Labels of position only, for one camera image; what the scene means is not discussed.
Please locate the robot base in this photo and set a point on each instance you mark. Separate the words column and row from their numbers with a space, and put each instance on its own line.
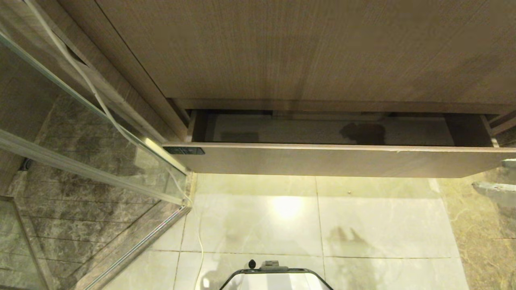
column 274, row 278

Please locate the open wooden drawer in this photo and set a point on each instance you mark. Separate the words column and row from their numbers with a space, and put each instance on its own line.
column 322, row 160

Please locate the wooden vanity cabinet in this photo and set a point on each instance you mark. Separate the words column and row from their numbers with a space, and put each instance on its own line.
column 314, row 52

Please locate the glass shower door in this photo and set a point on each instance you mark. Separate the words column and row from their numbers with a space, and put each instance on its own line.
column 80, row 153

